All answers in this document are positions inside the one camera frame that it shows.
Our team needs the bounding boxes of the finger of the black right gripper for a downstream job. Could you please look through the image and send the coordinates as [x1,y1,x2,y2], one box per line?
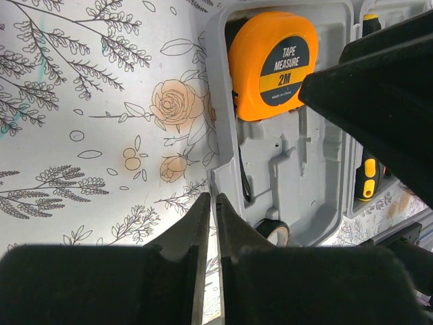
[298,12,432,204]

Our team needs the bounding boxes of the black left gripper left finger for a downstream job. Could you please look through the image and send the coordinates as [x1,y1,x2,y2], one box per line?
[1,193,210,324]

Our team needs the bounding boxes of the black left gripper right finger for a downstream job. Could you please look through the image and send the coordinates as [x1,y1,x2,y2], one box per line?
[216,194,423,324]

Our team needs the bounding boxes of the black electrical tape roll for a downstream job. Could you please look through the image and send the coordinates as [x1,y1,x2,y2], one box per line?
[255,218,290,247]

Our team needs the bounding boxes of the small black yellow screwdriver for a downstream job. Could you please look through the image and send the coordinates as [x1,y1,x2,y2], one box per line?
[362,14,382,37]

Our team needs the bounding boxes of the large black yellow screwdriver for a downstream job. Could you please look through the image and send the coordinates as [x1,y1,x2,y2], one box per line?
[355,148,386,202]

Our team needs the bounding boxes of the grey plastic tool case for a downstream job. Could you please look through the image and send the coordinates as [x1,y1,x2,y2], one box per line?
[205,1,432,246]

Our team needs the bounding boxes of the orange tape measure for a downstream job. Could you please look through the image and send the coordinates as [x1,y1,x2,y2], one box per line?
[228,11,319,122]

